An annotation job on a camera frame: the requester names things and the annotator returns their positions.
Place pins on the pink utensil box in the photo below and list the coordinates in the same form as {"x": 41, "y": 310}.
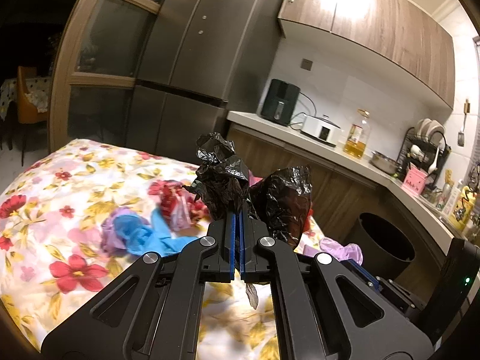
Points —
{"x": 414, "y": 182}

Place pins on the wooden cabinet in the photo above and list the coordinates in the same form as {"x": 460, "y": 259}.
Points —
{"x": 392, "y": 39}
{"x": 339, "y": 196}

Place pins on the cooking oil bottle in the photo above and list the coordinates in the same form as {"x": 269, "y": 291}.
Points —
{"x": 357, "y": 137}

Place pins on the black air fryer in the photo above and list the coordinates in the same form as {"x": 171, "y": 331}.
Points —
{"x": 280, "y": 101}

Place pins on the yellow bottle by sink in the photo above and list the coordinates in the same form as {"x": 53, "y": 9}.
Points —
{"x": 461, "y": 211}

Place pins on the blue plastic glove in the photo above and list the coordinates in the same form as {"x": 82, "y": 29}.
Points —
{"x": 140, "y": 237}

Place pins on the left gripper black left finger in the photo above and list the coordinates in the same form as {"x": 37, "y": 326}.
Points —
{"x": 153, "y": 309}

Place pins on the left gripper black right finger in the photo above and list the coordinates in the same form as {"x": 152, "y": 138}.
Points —
{"x": 323, "y": 310}

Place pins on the wooden lower cabinet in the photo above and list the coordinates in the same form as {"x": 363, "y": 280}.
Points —
{"x": 339, "y": 196}

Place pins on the steel bowl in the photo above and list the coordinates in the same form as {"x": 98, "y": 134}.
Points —
{"x": 383, "y": 163}

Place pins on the black dish rack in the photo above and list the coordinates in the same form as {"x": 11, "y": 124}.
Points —
{"x": 419, "y": 146}

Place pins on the wooden glass door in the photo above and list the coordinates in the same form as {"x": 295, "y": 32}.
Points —
{"x": 96, "y": 68}

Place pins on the orange chair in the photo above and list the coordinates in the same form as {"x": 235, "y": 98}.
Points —
{"x": 32, "y": 103}

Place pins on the red crumpled wrapper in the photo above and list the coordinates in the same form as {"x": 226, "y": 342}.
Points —
{"x": 180, "y": 208}

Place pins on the black trash bin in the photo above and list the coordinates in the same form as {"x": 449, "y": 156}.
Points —
{"x": 386, "y": 251}

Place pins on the grey refrigerator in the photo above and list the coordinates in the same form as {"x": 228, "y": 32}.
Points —
{"x": 203, "y": 59}

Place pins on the floral tablecloth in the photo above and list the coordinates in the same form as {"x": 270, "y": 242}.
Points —
{"x": 52, "y": 262}

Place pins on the wooden upper cabinet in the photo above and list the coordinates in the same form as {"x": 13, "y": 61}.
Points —
{"x": 392, "y": 39}

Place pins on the wall socket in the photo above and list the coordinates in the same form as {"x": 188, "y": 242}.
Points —
{"x": 306, "y": 64}

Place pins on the white rice cooker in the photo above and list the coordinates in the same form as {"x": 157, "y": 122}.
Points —
{"x": 321, "y": 129}

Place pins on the purple plastic bag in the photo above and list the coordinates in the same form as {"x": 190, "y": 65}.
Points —
{"x": 110, "y": 242}

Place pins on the white ladle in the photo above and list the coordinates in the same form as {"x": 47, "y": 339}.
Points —
{"x": 433, "y": 167}

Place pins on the hanging spatula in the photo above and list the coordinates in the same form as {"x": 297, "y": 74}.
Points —
{"x": 461, "y": 134}

